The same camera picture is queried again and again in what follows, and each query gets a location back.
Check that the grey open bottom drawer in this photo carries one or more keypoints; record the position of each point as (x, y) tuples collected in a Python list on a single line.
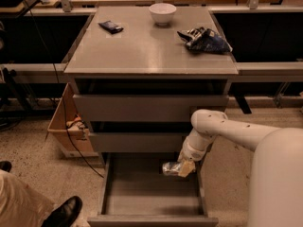
[(136, 193)]

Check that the white ceramic bowl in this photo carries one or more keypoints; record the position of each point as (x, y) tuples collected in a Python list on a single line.
[(162, 13)]

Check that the black leather shoe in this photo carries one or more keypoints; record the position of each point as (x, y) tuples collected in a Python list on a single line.
[(66, 214)]

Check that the grey top drawer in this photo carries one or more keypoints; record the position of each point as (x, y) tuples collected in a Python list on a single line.
[(143, 108)]

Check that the blue crumpled chip bag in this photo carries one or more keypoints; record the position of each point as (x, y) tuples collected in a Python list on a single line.
[(204, 40)]

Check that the beige trouser leg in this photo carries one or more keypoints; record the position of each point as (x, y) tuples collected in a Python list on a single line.
[(21, 205)]

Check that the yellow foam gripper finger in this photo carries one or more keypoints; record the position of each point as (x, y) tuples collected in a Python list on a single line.
[(186, 168)]

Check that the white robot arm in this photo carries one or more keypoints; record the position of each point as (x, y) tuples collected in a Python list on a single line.
[(276, 183)]

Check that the grey drawer cabinet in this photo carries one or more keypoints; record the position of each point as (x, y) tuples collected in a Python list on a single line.
[(146, 59)]

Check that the grey middle drawer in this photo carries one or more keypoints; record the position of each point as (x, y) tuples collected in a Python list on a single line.
[(136, 142)]

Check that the small dark blue packet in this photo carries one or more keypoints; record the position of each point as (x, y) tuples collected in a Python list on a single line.
[(111, 27)]

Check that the cardboard box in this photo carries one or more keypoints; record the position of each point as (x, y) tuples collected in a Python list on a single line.
[(68, 128)]

